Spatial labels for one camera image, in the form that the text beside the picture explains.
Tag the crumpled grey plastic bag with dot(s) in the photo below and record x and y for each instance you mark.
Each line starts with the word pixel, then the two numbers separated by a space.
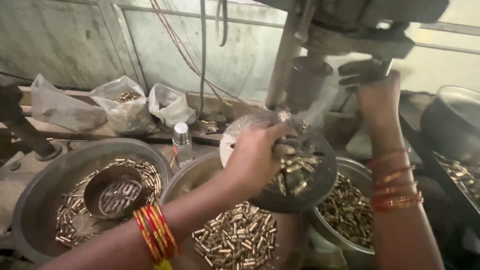
pixel 60 107

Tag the person's right hand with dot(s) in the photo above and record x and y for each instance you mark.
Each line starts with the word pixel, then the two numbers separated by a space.
pixel 377 97

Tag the person's left fingers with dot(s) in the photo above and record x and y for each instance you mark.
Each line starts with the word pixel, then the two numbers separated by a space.
pixel 282 129

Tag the steel drill press column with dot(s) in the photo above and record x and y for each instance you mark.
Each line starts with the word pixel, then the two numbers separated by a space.
pixel 283 63

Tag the brass pieces in small bowl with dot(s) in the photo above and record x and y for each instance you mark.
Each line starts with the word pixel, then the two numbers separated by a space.
pixel 120 197

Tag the heap of shiny brass pieces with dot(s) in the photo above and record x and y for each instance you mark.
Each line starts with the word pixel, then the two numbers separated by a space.
pixel 236 240

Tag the heap of dull brass pieces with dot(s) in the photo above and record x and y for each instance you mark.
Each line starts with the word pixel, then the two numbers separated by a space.
pixel 347 213

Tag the dark cylindrical drill chuck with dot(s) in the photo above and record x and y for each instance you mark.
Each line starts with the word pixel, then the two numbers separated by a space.
pixel 307 84

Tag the deep steel basin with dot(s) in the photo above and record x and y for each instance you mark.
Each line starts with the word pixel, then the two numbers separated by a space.
pixel 187 178

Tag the round metal work plate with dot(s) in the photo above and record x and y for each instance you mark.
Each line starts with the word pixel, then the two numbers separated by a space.
pixel 240 133

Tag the plastic bag of brass pieces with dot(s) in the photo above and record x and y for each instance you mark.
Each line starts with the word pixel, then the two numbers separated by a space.
pixel 127 116

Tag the large aluminium pot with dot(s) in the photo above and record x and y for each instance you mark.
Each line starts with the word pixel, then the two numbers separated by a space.
pixel 446 120

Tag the person's right fingers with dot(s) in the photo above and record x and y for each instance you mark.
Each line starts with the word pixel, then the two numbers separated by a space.
pixel 356 73

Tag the dark metal clamp block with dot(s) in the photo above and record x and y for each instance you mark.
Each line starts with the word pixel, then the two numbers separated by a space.
pixel 212 125

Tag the brass pieces on work plate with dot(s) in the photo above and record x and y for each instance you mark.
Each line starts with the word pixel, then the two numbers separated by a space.
pixel 298 167

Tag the dark metal tray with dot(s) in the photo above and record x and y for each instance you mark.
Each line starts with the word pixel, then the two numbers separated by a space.
pixel 427 165

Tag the drill press feed lever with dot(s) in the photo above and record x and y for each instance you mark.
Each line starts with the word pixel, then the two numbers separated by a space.
pixel 387 67

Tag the small steel bowl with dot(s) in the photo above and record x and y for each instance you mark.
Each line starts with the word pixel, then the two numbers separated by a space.
pixel 93 195

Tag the brass pieces in dark tray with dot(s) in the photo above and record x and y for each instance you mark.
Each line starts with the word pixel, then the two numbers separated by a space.
pixel 463 176

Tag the steel basin with dull pieces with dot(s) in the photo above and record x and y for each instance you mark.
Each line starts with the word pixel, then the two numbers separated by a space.
pixel 320 234

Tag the red and gold wrist bangles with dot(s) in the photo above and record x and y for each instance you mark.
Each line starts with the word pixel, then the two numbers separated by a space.
pixel 157 232

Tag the drill press machine head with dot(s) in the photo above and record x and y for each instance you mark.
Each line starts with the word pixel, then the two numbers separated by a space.
pixel 348 22

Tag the person's left hand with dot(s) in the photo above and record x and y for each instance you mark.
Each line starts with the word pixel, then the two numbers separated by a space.
pixel 251 161

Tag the dark iron machine part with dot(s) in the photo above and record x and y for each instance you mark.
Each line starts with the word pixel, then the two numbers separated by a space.
pixel 22 127

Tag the scattered brass pieces in basin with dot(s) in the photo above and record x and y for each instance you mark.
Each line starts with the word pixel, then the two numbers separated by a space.
pixel 69 208

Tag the clear bottle with silver cap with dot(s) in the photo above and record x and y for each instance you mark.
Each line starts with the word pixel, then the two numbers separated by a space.
pixel 182 148

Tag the large wide steel basin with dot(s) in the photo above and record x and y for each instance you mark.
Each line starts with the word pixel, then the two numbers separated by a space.
pixel 35 210

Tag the orange and gold wrist bangles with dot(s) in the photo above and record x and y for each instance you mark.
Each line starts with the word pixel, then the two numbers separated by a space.
pixel 395 200

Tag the small white plastic bag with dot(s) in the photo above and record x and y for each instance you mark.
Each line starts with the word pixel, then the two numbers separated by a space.
pixel 170 105

